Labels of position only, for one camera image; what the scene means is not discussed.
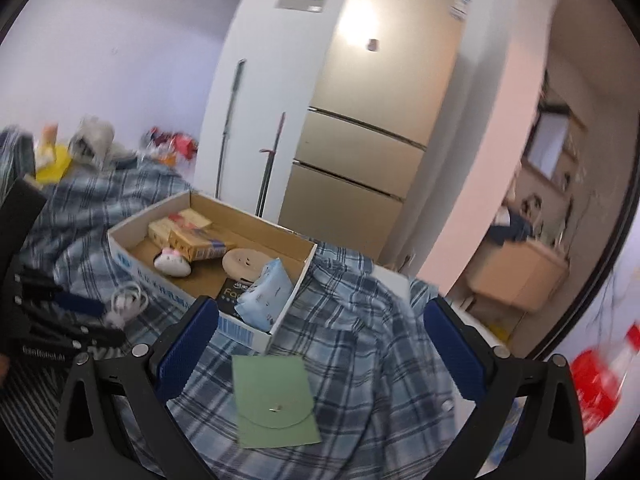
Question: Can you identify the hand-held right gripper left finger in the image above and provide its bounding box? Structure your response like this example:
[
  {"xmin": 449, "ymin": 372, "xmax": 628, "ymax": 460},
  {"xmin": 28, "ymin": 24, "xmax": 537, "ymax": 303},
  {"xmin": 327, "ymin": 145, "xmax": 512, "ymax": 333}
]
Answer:
[{"xmin": 52, "ymin": 295, "xmax": 221, "ymax": 480}]

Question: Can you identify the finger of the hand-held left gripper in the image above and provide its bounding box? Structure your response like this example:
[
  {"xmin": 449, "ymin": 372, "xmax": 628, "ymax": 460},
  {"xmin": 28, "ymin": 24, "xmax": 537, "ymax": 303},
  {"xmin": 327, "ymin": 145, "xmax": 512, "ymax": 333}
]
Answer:
[
  {"xmin": 27, "ymin": 317, "xmax": 127, "ymax": 350},
  {"xmin": 15, "ymin": 266, "xmax": 107, "ymax": 320}
]

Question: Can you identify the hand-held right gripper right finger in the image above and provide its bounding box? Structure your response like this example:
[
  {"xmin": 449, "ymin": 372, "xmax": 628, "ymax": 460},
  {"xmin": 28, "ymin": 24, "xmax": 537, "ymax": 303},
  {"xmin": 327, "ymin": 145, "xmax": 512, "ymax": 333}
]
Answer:
[{"xmin": 422, "ymin": 296, "xmax": 588, "ymax": 480}]

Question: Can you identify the white charging cable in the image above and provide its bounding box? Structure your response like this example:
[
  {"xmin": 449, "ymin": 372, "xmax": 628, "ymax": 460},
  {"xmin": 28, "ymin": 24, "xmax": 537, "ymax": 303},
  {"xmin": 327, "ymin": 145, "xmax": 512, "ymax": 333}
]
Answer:
[{"xmin": 103, "ymin": 281, "xmax": 150, "ymax": 332}]

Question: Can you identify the small dark box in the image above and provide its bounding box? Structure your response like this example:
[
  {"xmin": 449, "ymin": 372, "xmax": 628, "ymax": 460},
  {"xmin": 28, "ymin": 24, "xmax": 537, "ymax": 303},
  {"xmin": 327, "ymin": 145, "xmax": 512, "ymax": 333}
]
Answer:
[{"xmin": 218, "ymin": 277, "xmax": 256, "ymax": 318}]

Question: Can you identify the pink plush bunny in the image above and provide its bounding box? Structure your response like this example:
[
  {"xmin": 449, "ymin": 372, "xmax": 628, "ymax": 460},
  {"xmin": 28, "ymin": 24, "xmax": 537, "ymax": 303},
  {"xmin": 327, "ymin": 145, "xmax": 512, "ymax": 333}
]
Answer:
[{"xmin": 152, "ymin": 247, "xmax": 192, "ymax": 278}]

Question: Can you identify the blue tissue pack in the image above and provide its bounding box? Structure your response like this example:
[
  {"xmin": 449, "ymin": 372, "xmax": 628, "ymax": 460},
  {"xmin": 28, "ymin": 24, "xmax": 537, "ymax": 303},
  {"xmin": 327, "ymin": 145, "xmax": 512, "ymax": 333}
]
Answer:
[{"xmin": 235, "ymin": 258, "xmax": 295, "ymax": 335}]

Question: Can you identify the green paper envelope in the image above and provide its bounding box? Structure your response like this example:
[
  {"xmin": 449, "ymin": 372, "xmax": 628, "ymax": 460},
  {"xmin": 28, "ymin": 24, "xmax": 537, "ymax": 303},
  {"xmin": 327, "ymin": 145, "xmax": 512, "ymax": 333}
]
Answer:
[{"xmin": 231, "ymin": 355, "xmax": 323, "ymax": 449}]

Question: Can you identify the round wooden disc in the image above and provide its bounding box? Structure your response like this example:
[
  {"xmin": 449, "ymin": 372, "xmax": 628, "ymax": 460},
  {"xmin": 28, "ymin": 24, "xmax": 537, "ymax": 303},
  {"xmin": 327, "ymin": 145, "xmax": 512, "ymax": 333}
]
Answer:
[{"xmin": 222, "ymin": 248, "xmax": 271, "ymax": 282}]

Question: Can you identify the small gold box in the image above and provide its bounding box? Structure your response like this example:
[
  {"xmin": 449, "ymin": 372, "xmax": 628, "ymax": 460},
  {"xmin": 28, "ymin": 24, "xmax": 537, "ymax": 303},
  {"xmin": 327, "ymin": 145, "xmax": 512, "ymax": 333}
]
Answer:
[{"xmin": 168, "ymin": 229, "xmax": 237, "ymax": 262}]

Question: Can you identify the red and gold cigarette carton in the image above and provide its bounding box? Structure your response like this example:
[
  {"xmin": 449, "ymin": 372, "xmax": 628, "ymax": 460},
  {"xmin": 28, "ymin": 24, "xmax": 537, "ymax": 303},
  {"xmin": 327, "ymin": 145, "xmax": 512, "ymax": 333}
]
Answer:
[{"xmin": 167, "ymin": 208, "xmax": 213, "ymax": 233}]

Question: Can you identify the cardboard box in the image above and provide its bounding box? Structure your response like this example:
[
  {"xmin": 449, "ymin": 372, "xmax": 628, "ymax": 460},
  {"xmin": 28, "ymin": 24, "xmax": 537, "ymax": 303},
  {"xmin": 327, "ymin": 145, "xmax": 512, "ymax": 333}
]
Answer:
[{"xmin": 107, "ymin": 190, "xmax": 319, "ymax": 354}]

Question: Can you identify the yellow bag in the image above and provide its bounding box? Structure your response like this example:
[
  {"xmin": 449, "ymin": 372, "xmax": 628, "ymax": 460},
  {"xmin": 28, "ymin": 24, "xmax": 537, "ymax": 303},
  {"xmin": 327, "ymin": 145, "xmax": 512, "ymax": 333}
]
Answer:
[{"xmin": 34, "ymin": 144, "xmax": 73, "ymax": 183}]

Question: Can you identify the striped cloth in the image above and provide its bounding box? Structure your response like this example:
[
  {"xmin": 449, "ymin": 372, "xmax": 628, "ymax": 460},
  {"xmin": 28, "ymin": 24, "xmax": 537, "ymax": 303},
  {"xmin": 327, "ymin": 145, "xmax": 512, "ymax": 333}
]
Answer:
[{"xmin": 0, "ymin": 360, "xmax": 68, "ymax": 461}]

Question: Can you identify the wooden vanity cabinet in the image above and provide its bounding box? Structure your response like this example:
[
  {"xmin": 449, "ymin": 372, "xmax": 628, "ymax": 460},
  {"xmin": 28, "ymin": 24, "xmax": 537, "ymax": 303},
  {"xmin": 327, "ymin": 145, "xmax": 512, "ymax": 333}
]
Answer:
[{"xmin": 469, "ymin": 237, "xmax": 571, "ymax": 313}]

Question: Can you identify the blue plaid shirt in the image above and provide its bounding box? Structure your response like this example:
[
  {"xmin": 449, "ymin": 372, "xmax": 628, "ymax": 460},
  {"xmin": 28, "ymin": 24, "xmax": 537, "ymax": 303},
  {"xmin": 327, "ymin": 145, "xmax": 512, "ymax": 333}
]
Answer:
[{"xmin": 0, "ymin": 127, "xmax": 483, "ymax": 480}]

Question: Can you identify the crumpled grey plastic bag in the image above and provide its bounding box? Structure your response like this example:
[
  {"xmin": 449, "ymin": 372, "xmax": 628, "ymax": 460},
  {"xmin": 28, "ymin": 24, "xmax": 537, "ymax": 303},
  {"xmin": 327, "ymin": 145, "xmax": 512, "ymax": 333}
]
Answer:
[{"xmin": 68, "ymin": 116, "xmax": 117, "ymax": 166}]

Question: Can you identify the blue clothes pile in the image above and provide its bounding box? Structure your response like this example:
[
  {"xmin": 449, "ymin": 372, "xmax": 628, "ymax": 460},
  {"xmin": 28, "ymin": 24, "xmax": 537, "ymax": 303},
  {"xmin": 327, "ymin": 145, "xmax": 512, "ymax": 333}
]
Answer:
[{"xmin": 487, "ymin": 210, "xmax": 543, "ymax": 247}]

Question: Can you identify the red and white packet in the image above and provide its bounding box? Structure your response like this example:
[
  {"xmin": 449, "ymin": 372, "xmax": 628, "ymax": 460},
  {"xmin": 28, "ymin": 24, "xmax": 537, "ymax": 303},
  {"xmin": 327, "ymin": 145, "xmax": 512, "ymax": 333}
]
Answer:
[{"xmin": 570, "ymin": 322, "xmax": 640, "ymax": 436}]

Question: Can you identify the pile of red bags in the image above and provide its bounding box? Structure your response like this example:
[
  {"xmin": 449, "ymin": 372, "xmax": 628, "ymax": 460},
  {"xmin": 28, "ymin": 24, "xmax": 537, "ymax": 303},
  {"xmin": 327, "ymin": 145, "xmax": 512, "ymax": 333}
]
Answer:
[{"xmin": 144, "ymin": 127, "xmax": 200, "ymax": 166}]

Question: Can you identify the red-tipped pole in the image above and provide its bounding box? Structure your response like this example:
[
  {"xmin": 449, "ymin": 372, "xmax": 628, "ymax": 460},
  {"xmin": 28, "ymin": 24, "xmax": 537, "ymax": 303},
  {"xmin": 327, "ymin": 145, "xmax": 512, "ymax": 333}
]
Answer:
[{"xmin": 255, "ymin": 112, "xmax": 287, "ymax": 218}]

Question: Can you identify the bathroom mirror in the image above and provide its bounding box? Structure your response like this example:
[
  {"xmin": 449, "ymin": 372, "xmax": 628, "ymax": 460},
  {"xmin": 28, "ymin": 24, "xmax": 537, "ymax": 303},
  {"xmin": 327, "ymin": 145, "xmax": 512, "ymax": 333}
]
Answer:
[{"xmin": 527, "ymin": 110, "xmax": 571, "ymax": 181}]

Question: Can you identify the gold refrigerator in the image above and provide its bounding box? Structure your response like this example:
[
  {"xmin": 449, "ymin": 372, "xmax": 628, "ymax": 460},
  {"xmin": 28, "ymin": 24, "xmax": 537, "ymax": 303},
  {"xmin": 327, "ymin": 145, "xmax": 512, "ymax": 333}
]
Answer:
[{"xmin": 276, "ymin": 0, "xmax": 474, "ymax": 262}]

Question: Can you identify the grey mop handle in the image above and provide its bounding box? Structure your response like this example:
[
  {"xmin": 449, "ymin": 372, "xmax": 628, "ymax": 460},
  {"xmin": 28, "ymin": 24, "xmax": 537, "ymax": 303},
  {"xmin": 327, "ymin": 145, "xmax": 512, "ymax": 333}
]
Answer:
[{"xmin": 214, "ymin": 59, "xmax": 247, "ymax": 199}]

